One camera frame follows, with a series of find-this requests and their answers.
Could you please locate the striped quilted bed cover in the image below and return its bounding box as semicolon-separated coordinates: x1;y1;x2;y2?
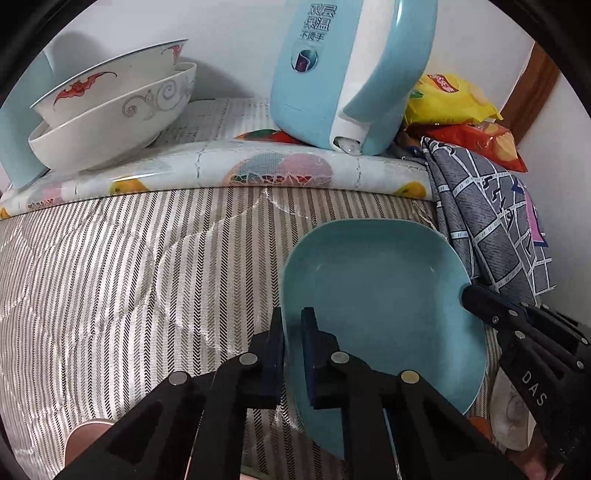
0;185;504;480

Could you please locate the grey checked cloth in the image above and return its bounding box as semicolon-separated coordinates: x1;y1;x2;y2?
420;136;557;308

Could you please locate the pink plastic packet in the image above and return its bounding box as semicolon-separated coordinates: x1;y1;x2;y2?
517;180;550;247

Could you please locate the light blue electric kettle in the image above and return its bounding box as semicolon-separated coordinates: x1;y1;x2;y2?
270;0;438;156

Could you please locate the yellow chip bag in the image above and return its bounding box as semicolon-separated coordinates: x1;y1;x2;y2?
402;74;504;127

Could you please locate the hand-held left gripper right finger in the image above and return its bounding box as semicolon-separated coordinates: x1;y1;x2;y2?
300;307;527;480

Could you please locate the red chip bag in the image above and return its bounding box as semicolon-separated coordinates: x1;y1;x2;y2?
418;121;527;172

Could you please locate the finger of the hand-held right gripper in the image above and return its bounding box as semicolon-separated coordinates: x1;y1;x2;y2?
462;285;529;344
529;307;591;370

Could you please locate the white bowl red bat print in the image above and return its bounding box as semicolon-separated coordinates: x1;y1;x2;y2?
30;39;190;132

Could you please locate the light blue thermos jug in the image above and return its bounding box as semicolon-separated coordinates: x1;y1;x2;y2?
0;48;51;191

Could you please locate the wooden door frame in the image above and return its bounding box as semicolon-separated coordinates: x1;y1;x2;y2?
501;41;561;148

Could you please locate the fruit print table cover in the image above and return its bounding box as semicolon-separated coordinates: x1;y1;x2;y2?
0;97;439;217

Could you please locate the dark snack packet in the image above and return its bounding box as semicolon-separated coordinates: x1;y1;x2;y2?
392;131;430;160

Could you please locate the light blue square plate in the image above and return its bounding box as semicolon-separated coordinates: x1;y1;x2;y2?
281;219;488;462

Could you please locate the white bowl grey swirl print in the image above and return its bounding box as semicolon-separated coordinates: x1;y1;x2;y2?
28;62;198;172

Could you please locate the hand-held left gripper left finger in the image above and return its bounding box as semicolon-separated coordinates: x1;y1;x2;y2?
55;307;287;480

